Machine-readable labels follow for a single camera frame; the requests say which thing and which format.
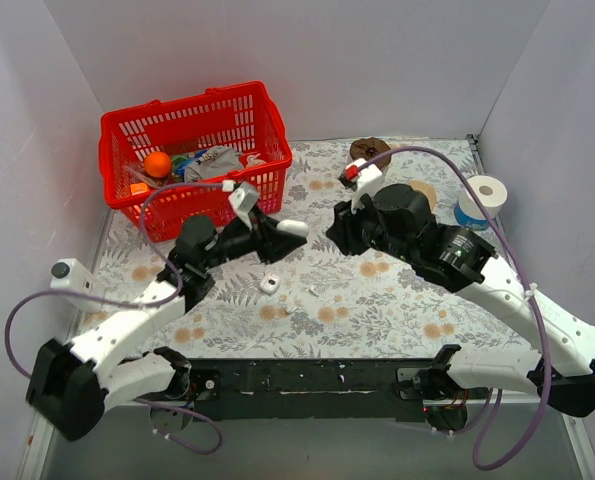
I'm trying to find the floral patterned table mat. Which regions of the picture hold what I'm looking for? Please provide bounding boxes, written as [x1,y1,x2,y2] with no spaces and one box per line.
[74,138,528,360]

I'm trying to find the white toilet roll blue wrap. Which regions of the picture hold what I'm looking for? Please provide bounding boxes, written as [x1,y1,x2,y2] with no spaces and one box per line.
[454,175,508,231]

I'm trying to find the orange fruit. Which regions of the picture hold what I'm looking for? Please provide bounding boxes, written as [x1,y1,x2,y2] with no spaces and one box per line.
[143,151,172,179]

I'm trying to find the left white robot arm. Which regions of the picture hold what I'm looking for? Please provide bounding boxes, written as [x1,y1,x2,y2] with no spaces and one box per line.
[26,208,309,441]

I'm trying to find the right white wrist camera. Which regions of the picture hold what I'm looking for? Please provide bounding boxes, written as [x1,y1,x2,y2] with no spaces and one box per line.
[339,158,384,214]

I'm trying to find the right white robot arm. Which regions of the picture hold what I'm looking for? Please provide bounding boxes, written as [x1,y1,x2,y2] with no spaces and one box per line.
[326,184,595,418]

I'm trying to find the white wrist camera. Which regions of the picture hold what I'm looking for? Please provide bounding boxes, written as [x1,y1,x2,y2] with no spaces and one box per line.
[222,180,260,230]
[339,158,384,214]

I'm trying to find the small orange box in basket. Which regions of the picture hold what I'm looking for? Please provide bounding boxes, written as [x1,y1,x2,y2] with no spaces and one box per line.
[129,182,150,196]

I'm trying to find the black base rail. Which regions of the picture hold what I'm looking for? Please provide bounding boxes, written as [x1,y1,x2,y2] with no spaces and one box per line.
[171,358,465,422]

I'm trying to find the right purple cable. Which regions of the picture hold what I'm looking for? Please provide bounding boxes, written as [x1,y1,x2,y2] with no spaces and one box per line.
[359,146,551,471]

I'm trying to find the white oval earbud charging case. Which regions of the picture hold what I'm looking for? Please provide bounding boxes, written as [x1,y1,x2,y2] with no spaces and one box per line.
[276,219,309,238]

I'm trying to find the grey crumpled snack bag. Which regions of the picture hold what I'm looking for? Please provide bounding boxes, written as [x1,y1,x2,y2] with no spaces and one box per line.
[182,146,244,182]

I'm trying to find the purple cable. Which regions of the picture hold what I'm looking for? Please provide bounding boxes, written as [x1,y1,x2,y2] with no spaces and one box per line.
[359,146,551,471]
[4,181,236,456]

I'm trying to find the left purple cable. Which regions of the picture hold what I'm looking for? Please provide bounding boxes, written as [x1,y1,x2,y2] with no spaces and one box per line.
[4,181,236,456]

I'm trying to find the beige toilet paper roll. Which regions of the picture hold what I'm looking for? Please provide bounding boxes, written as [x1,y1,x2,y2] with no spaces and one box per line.
[409,180,437,211]

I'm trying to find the red plastic shopping basket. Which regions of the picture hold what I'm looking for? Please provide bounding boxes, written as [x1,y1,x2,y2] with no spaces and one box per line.
[98,81,292,242]

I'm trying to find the brown topped paper roll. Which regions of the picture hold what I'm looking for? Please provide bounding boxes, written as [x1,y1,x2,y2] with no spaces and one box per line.
[348,137,391,162]

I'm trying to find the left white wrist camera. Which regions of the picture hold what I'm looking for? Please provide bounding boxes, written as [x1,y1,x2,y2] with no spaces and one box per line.
[222,180,260,230]

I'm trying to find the white box with grey knob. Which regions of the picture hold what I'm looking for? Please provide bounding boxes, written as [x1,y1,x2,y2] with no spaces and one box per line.
[50,258,105,314]

